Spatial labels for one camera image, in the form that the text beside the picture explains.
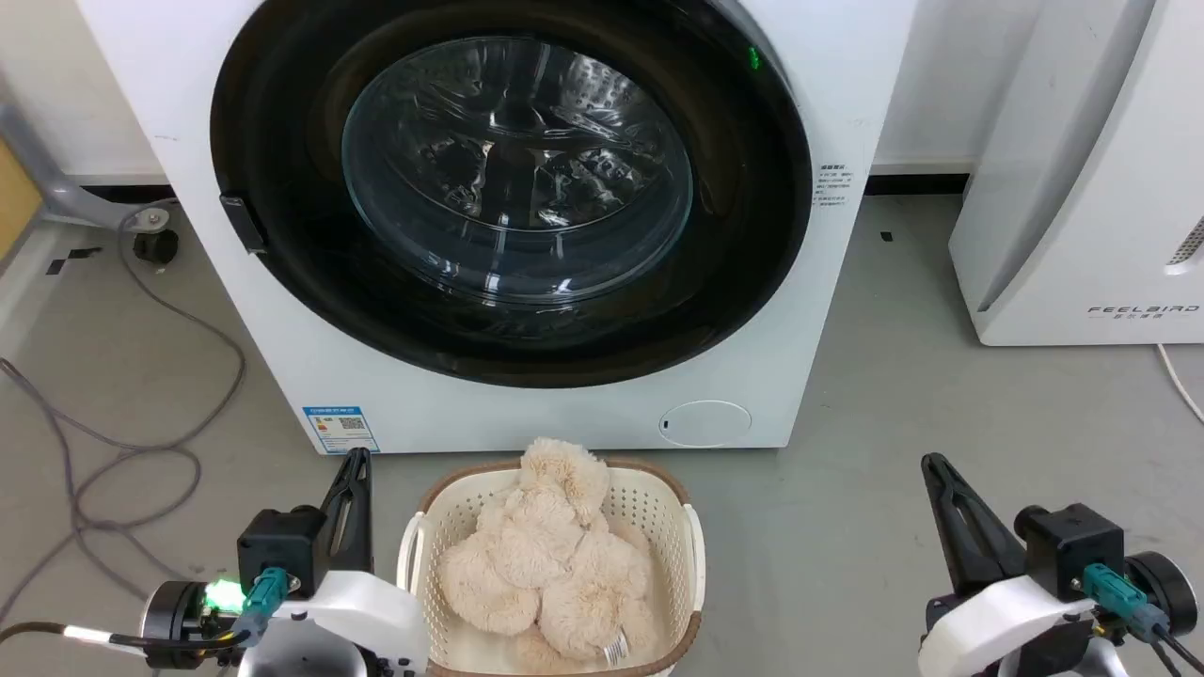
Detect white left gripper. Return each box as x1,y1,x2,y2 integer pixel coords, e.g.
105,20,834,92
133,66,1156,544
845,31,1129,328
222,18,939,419
141,448,433,677

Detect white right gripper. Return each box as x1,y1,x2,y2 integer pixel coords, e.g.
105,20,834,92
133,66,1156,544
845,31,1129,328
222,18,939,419
918,453,1199,677

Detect white front-load washing machine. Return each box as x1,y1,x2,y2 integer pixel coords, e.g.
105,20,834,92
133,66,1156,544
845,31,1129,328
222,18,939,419
75,0,918,456

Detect black round glass washer door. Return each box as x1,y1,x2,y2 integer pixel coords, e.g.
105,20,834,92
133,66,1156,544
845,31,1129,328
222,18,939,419
209,0,814,389

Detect blue energy label sticker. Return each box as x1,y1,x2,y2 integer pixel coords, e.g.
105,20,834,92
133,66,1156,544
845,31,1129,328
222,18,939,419
302,405,381,456

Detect beige fluffy plush toy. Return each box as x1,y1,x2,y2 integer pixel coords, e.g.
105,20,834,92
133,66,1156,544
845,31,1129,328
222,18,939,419
437,437,659,674

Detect round white filter cover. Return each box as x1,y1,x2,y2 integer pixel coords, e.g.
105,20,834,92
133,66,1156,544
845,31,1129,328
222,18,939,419
658,400,753,449

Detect white laundry basket brown rim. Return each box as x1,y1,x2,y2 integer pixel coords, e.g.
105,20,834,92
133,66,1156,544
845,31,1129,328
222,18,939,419
396,457,706,677

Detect black caster wheel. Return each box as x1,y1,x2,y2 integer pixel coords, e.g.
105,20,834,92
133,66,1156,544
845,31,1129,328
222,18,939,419
130,208,181,266

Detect white Feelbird appliance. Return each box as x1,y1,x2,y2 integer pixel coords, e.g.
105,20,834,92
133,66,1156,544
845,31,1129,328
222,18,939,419
948,0,1204,348

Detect black floor tape strip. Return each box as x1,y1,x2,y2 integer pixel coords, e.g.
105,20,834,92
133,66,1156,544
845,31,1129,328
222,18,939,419
45,245,103,276

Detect small printed warning label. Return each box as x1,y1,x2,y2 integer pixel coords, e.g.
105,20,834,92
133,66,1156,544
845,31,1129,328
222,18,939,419
815,162,855,212

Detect wooden panel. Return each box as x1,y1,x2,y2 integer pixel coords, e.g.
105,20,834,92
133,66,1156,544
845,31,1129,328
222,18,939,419
0,139,44,262

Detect right gripper cable teal plug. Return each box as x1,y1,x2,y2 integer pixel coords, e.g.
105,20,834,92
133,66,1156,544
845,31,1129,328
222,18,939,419
1081,562,1204,677

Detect gripper cable teal plug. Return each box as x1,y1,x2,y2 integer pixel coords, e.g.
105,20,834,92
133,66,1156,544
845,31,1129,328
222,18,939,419
1081,562,1204,677
0,566,289,659

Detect long grey floor cable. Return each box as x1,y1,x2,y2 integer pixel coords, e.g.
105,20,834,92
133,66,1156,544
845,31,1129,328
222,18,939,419
66,199,248,576

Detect left gripper cable teal plug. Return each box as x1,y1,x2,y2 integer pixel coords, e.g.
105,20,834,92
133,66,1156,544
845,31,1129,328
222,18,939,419
0,566,289,659

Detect white power cable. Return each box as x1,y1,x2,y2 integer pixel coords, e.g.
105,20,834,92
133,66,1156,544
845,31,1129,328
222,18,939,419
1155,342,1204,426

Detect thin grey floor cable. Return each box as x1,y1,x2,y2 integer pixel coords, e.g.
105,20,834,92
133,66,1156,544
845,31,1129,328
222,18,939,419
0,357,104,626

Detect grey metal frame leg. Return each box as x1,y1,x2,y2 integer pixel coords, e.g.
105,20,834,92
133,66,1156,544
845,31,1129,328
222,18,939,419
0,83,151,232

